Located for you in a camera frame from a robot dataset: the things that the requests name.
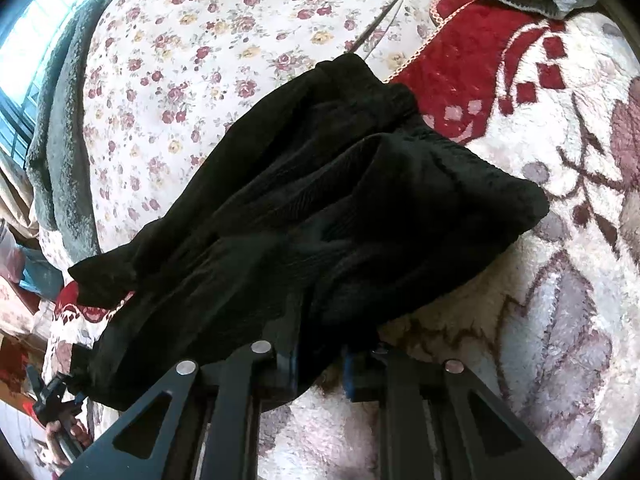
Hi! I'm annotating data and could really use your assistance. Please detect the black pants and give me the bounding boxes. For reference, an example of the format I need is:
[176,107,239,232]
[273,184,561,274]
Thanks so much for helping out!
[70,54,549,411]

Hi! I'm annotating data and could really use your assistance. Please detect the person left hand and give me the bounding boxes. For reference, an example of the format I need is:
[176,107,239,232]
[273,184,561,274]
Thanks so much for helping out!
[43,415,94,468]

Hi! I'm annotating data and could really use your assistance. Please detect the blue packet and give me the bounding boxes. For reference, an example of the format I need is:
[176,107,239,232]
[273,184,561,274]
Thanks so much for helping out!
[18,246,64,302]

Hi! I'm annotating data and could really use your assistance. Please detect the red white plush blanket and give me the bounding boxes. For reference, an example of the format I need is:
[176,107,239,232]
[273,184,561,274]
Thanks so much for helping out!
[81,0,639,479]

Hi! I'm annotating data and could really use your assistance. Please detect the grey fleece blanket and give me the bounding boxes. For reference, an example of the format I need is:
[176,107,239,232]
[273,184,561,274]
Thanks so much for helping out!
[25,0,112,262]

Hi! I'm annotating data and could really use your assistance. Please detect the floral quilt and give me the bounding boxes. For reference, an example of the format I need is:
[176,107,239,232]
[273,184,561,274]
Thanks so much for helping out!
[38,0,452,266]

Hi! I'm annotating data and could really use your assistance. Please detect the window with bars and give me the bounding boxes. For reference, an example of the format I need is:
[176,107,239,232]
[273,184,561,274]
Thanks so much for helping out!
[1,0,86,167]

